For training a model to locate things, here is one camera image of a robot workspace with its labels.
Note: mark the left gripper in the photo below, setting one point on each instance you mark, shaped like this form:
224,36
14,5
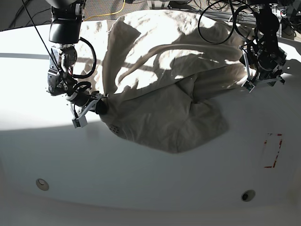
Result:
267,71

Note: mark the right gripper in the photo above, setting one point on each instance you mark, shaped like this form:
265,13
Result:
87,101

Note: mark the beige t-shirt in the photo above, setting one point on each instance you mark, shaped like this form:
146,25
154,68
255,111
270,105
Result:
160,70

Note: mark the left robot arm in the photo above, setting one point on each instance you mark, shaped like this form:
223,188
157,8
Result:
263,58

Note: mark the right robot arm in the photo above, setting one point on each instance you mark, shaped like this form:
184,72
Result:
67,16

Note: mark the red tape rectangle marking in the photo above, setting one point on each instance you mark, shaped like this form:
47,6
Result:
271,150

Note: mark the left round table grommet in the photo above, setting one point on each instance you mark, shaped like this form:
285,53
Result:
42,184

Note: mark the round table grommet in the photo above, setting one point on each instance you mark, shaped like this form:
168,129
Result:
42,184
248,195

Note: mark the right round table grommet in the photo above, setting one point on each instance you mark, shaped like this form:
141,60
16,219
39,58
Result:
248,195

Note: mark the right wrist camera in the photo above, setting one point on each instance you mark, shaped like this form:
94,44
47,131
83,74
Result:
79,122

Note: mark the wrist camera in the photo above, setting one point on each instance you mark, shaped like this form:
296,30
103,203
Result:
79,122
249,86

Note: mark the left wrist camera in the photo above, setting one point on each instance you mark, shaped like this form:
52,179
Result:
249,86

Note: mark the aluminium frame with cables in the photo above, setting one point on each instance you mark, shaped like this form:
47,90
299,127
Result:
288,12

